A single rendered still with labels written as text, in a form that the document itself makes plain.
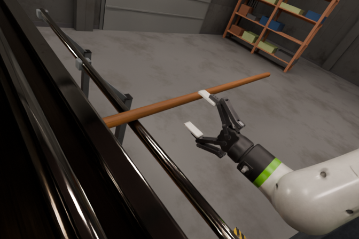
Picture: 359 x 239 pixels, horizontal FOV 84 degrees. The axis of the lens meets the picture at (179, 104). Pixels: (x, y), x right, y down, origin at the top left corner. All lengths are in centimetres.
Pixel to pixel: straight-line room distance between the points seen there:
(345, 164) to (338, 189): 5
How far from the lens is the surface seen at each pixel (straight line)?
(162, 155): 51
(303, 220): 43
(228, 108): 57
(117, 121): 52
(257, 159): 56
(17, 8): 38
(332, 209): 44
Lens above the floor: 156
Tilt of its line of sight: 34 degrees down
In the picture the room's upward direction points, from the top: 22 degrees clockwise
